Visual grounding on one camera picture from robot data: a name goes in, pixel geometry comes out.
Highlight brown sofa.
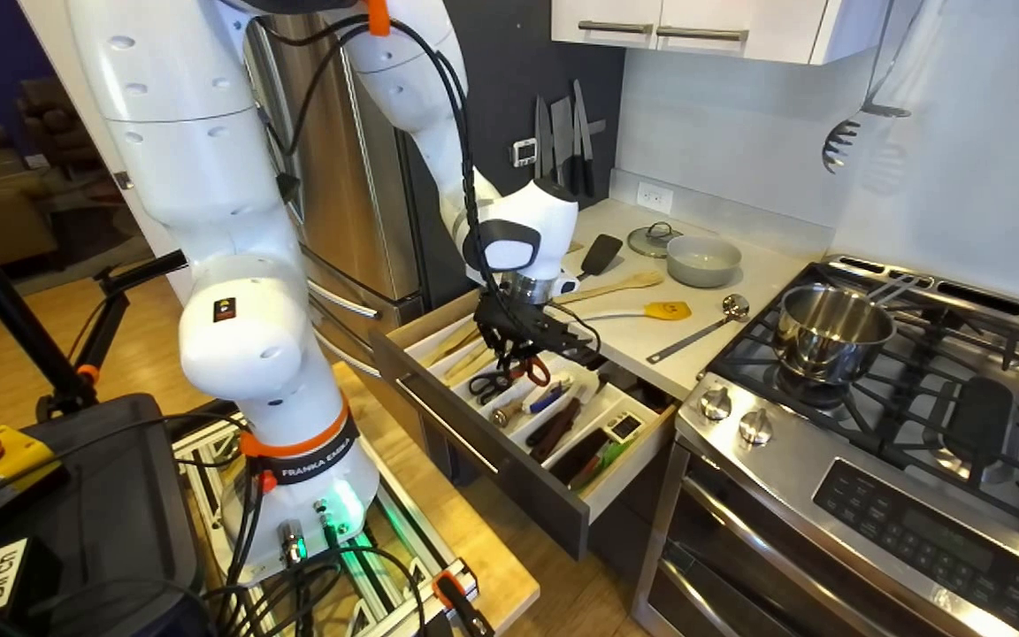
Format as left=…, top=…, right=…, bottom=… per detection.
left=0, top=79, right=124, bottom=280

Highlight white wall cabinet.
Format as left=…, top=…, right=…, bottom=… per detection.
left=549, top=0, right=890, bottom=70

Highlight yellow spatula with white handle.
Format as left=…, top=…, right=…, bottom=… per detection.
left=583, top=296, right=696, bottom=328

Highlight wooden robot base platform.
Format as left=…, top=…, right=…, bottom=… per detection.
left=170, top=357, right=545, bottom=637

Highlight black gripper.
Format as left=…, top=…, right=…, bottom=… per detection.
left=470, top=280, right=602, bottom=385

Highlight black-handled scissors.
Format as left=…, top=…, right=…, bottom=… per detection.
left=463, top=363, right=521, bottom=410

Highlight wide wooden spatula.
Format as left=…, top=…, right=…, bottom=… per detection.
left=422, top=321, right=484, bottom=373

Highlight grey round lid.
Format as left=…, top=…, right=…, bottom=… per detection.
left=625, top=219, right=685, bottom=263

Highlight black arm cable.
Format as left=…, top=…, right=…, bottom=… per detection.
left=257, top=6, right=484, bottom=280

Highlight metal ladle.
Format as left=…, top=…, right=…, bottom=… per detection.
left=644, top=289, right=758, bottom=367

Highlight hanging slotted spoon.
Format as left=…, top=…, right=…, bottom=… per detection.
left=816, top=111, right=880, bottom=178

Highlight black base cable bundle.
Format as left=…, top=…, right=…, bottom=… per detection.
left=193, top=464, right=495, bottom=637

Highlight stainless steel gas range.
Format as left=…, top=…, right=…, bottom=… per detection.
left=628, top=250, right=1019, bottom=637

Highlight blue and white can opener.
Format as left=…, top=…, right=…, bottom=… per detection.
left=522, top=374, right=580, bottom=418

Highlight stainless steel refrigerator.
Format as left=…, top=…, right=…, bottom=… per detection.
left=241, top=0, right=481, bottom=340

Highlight black control box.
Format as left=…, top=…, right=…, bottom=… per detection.
left=0, top=393, right=219, bottom=637

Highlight black nylon turner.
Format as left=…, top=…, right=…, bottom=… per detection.
left=571, top=230, right=628, bottom=283

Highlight white wall outlet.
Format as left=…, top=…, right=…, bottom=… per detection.
left=632, top=182, right=678, bottom=216

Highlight black tripod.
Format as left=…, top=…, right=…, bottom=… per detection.
left=0, top=190, right=190, bottom=418

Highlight wooden drawer with grey front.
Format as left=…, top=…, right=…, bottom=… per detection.
left=371, top=288, right=678, bottom=560

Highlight grey bowl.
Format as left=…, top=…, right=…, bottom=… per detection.
left=660, top=234, right=746, bottom=294

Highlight stainless steel pot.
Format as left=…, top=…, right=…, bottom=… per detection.
left=770, top=280, right=900, bottom=388

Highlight white cutlery organiser tray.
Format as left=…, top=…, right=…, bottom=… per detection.
left=404, top=309, right=672, bottom=502

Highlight wall-mounted kitchen knife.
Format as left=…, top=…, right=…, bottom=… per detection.
left=565, top=79, right=608, bottom=198
left=532, top=93, right=556, bottom=189
left=549, top=93, right=572, bottom=190

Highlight red-handled scissors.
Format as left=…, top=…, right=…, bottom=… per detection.
left=517, top=351, right=556, bottom=393

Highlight wooden spoon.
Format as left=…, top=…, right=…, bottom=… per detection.
left=556, top=269, right=667, bottom=309

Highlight green-handled utensil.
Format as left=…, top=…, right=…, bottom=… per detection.
left=578, top=436, right=635, bottom=494

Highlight range hood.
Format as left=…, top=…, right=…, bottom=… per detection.
left=859, top=0, right=963, bottom=120

